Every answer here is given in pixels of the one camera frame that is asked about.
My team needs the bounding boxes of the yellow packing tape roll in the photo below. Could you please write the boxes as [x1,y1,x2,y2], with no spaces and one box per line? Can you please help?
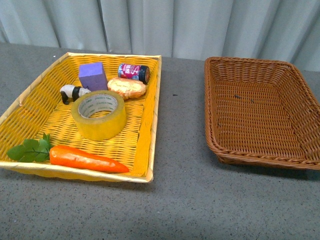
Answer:
[71,90,127,141]

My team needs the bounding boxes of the brown wicker basket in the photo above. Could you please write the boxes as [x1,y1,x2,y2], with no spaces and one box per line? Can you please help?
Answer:
[204,57,320,170]

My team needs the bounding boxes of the yellow woven basket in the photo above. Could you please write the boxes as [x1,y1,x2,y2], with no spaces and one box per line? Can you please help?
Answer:
[0,52,162,183]

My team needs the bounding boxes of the wrapped bread bun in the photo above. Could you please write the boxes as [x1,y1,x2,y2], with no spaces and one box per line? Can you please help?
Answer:
[107,77,147,100]

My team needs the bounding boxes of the small red labelled jar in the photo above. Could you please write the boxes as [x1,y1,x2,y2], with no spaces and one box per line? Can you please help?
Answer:
[117,63,150,85]

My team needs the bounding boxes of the purple foam block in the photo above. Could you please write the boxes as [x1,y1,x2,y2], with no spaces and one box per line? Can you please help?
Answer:
[78,62,108,92]

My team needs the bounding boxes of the grey curtain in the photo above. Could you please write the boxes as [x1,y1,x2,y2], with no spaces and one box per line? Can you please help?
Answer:
[0,0,320,72]

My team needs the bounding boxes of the panda figurine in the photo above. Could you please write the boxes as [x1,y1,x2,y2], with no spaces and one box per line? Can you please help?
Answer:
[59,84,91,105]

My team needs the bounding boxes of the orange toy carrot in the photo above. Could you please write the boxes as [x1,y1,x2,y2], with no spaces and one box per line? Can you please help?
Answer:
[6,133,130,173]

